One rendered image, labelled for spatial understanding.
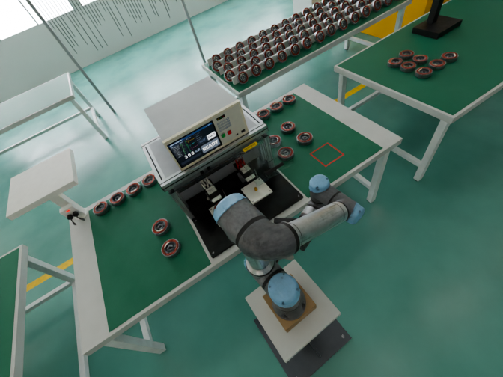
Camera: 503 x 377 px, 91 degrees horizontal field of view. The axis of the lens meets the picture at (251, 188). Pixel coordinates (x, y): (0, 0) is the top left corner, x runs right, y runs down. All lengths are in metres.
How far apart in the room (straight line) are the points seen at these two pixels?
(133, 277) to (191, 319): 0.76
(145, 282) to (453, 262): 2.09
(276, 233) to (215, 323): 1.58
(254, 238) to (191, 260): 0.90
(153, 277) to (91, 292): 0.38
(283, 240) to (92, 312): 1.31
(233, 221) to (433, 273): 1.82
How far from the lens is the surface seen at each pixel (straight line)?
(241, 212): 0.68
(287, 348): 1.28
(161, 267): 1.59
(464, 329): 2.24
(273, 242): 0.65
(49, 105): 4.17
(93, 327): 1.71
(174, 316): 2.32
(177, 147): 1.31
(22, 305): 2.18
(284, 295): 1.02
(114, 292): 1.70
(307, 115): 2.08
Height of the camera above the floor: 2.02
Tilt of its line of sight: 51 degrees down
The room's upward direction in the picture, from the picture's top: 20 degrees counter-clockwise
